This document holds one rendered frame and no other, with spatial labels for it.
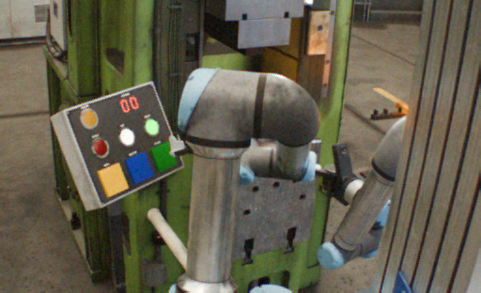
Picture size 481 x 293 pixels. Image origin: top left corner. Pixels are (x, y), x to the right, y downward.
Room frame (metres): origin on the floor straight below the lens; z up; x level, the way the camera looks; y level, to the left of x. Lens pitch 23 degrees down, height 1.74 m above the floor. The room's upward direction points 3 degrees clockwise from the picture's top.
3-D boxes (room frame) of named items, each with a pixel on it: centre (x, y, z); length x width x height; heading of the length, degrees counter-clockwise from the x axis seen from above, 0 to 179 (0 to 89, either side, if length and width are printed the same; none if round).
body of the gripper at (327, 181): (1.45, -0.30, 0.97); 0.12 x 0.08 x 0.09; 30
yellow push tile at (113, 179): (1.32, 0.35, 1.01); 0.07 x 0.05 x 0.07; 144
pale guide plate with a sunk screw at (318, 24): (2.10, -0.27, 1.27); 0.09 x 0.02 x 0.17; 119
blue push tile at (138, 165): (1.40, 0.29, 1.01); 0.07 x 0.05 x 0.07; 144
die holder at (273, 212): (2.05, 0.00, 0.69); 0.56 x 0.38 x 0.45; 29
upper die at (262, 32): (2.01, 0.05, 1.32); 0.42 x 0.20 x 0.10; 29
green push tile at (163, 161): (1.49, 0.23, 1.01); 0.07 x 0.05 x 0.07; 144
